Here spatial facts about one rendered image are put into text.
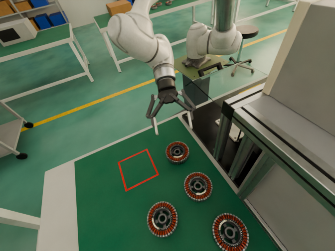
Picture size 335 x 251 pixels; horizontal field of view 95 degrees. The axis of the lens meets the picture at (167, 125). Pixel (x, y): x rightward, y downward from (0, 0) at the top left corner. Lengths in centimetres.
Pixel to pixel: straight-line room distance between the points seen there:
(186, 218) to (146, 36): 67
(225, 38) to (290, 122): 86
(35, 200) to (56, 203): 119
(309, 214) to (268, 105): 26
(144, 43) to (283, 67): 41
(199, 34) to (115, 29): 80
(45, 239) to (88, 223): 17
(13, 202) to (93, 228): 155
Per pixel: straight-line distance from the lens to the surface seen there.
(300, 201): 48
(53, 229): 86
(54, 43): 294
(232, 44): 125
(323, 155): 43
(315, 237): 54
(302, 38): 43
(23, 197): 219
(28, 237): 196
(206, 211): 68
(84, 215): 80
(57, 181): 95
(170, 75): 64
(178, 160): 71
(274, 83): 49
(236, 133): 82
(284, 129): 43
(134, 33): 58
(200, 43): 128
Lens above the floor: 141
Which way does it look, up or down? 49 degrees down
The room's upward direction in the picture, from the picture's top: 11 degrees counter-clockwise
